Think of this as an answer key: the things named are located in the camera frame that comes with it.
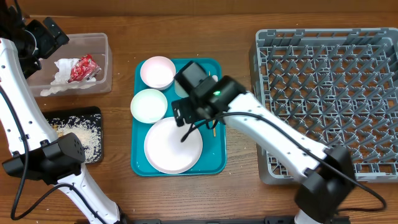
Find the white napkin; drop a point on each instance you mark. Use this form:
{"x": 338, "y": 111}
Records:
{"x": 60, "y": 83}

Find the pink bowl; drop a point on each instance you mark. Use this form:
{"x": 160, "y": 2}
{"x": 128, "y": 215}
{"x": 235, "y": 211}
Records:
{"x": 158, "y": 72}

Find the clear plastic bin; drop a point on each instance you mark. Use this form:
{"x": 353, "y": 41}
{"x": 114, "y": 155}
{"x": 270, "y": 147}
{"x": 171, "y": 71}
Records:
{"x": 52, "y": 79}

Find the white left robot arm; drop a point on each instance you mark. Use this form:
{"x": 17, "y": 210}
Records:
{"x": 37, "y": 152}

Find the grey dishwasher rack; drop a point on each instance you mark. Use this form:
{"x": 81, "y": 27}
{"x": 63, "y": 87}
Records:
{"x": 336, "y": 86}

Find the white bowl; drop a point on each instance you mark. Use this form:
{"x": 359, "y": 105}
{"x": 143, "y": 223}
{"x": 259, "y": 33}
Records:
{"x": 149, "y": 106}

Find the black food waste tray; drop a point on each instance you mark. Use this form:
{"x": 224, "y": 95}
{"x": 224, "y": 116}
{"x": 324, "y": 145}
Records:
{"x": 74, "y": 112}

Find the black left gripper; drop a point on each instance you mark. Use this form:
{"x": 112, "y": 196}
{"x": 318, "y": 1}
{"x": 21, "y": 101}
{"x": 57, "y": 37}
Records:
{"x": 50, "y": 43}

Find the pink round plate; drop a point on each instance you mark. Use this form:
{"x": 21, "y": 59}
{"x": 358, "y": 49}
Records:
{"x": 165, "y": 151}

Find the wooden chopstick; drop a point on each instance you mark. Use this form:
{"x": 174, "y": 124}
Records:
{"x": 213, "y": 122}

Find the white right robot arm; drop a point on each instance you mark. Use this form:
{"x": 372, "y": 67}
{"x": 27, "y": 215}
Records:
{"x": 325, "y": 173}

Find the white plastic fork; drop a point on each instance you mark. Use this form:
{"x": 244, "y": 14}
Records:
{"x": 215, "y": 78}

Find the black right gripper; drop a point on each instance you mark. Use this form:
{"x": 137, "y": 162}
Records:
{"x": 191, "y": 114}

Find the white paper cup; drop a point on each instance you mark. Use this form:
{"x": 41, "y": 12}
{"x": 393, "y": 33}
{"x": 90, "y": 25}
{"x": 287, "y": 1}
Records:
{"x": 179, "y": 90}

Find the pile of peanuts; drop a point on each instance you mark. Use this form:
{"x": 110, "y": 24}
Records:
{"x": 59, "y": 132}

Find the pile of white rice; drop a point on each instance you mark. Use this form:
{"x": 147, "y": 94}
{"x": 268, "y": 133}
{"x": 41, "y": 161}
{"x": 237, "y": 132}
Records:
{"x": 88, "y": 129}

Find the red snack wrapper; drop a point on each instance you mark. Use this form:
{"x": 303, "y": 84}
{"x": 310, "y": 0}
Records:
{"x": 85, "y": 69}

